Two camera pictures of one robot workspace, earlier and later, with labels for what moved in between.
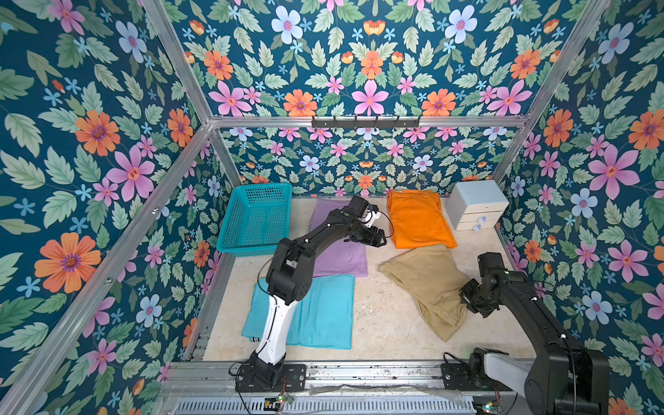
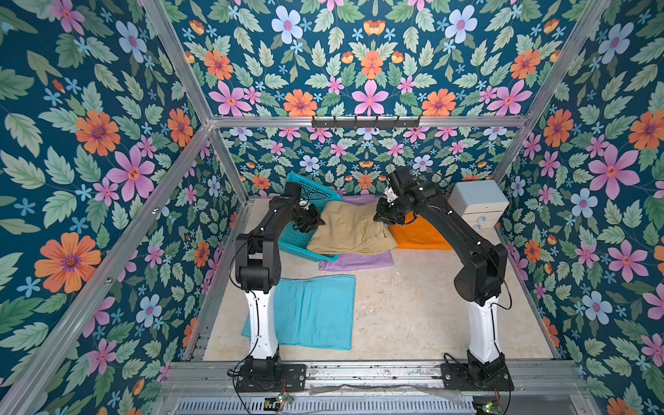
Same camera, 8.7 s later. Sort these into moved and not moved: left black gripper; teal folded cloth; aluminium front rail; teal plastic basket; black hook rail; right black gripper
Moved: left black gripper; teal plastic basket; right black gripper
Not moved: black hook rail; aluminium front rail; teal folded cloth
